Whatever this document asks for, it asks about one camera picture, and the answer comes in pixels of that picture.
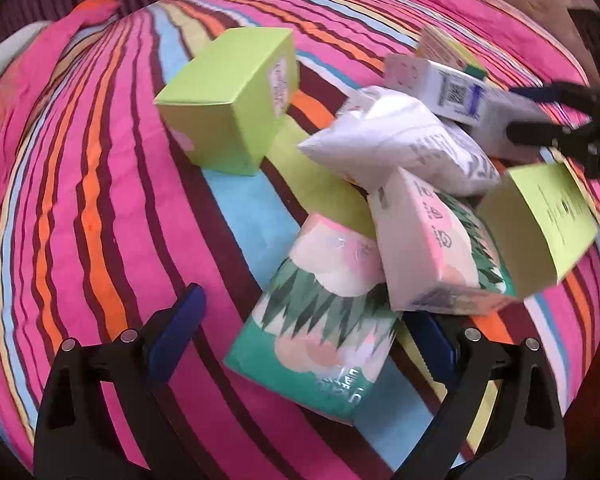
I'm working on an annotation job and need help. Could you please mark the open lime green box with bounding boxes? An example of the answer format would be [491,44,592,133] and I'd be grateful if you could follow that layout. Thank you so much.
[477,160,600,298]

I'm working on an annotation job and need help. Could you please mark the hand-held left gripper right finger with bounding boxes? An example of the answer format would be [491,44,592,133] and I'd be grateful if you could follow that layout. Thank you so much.
[395,310,568,480]

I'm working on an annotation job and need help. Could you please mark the white plastic packet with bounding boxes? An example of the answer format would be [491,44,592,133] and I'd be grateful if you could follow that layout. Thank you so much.
[297,86,503,198]

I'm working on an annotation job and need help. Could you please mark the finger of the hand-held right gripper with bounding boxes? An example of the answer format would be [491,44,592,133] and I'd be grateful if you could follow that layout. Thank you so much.
[507,119,598,147]
[509,80,598,108]

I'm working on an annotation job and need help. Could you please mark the green pink tissue pack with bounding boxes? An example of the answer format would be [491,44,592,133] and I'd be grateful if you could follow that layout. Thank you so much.
[223,212,401,426]
[367,166,518,316]

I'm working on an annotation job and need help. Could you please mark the white cloth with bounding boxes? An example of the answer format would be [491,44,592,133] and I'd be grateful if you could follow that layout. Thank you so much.
[0,20,51,91]

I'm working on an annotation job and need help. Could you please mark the large pink pillow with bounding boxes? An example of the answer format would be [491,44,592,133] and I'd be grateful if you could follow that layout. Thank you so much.
[370,0,588,116]

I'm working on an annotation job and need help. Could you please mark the white box with blue label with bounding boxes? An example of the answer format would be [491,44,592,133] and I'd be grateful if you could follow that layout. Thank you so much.
[384,55,556,161]

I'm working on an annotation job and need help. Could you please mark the closed lime green box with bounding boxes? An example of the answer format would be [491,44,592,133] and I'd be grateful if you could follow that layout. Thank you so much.
[153,27,300,177]

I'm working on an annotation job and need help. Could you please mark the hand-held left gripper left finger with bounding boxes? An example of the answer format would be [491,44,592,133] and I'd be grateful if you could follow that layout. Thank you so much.
[32,282,216,480]

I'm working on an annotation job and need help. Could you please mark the small yellow box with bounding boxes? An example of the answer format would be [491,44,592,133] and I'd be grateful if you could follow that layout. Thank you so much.
[415,25,488,78]

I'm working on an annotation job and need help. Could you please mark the pink quilt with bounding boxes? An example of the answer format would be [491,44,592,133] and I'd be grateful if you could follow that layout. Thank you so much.
[0,0,122,201]

